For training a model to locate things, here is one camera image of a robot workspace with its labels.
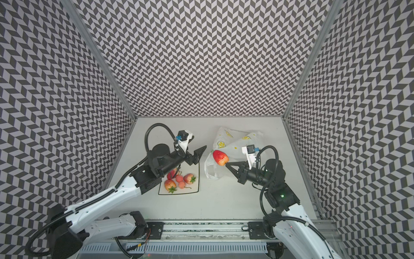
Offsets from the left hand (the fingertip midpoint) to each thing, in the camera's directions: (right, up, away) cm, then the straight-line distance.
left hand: (199, 142), depth 69 cm
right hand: (+11, -12, -3) cm, 17 cm away
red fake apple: (+9, -6, -4) cm, 11 cm away
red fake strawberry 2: (-16, -23, +12) cm, 30 cm away
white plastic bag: (+15, -1, +16) cm, 22 cm away
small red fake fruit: (-13, -21, +18) cm, 31 cm away
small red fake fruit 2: (-10, -23, +14) cm, 29 cm away
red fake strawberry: (-7, -20, +14) cm, 26 cm away
